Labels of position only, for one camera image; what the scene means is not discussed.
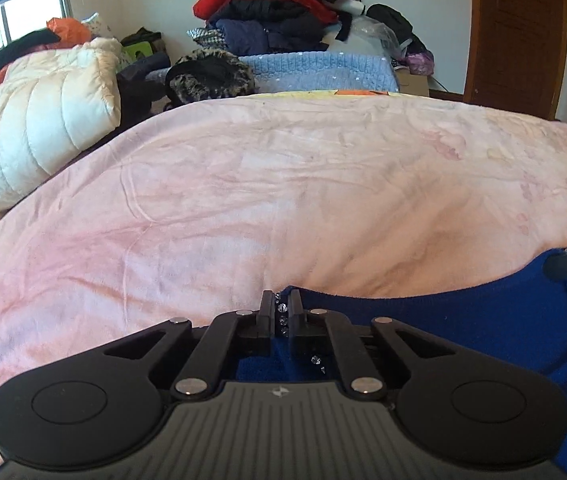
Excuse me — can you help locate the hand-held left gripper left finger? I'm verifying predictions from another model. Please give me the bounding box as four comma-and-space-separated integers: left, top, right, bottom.
104, 290, 276, 401

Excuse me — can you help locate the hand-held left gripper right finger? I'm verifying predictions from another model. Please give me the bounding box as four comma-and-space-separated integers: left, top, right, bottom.
287, 289, 460, 401

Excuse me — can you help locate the pink blanket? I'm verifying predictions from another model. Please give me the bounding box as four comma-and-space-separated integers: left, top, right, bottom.
0, 91, 567, 480

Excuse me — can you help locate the wooden door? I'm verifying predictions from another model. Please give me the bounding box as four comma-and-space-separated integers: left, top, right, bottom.
463, 0, 567, 122

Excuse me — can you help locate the cardboard box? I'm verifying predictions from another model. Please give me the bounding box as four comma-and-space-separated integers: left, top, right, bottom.
392, 67, 432, 99

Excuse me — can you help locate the purple bag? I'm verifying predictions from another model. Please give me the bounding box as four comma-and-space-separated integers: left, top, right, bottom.
405, 49, 437, 77

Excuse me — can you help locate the leopard print fur garment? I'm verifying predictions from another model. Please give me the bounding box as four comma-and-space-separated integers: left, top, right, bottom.
164, 50, 257, 109

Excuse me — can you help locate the light blue knit sweater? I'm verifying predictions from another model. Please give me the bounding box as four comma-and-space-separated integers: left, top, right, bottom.
238, 50, 399, 96

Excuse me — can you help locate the dark blue jacket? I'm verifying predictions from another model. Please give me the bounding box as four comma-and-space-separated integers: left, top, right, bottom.
115, 52, 172, 128

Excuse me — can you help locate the navy garment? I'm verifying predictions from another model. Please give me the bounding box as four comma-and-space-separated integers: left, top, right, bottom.
206, 16, 340, 56

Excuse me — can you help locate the houndstooth cloth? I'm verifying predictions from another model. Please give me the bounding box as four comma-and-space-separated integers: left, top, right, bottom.
186, 27, 227, 52

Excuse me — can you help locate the clear plastic bag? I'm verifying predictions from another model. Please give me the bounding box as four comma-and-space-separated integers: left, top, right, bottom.
336, 12, 400, 60

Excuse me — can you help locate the black garment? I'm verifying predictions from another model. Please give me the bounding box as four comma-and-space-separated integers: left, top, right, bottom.
365, 3, 425, 50

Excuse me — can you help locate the green and black bag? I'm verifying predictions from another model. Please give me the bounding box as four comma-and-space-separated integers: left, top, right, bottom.
120, 27, 170, 75

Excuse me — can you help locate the white puffer jacket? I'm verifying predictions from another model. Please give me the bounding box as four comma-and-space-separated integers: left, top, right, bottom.
0, 37, 124, 214

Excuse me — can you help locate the black padded jacket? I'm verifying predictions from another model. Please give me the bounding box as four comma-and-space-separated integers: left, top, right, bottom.
214, 0, 325, 28

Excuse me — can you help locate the white dotted cloth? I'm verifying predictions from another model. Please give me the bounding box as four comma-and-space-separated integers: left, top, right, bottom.
80, 12, 117, 41

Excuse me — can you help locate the orange garment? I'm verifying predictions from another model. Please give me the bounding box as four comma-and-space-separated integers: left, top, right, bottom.
46, 16, 95, 44

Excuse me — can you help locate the window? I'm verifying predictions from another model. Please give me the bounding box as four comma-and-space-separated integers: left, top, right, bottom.
0, 0, 73, 70

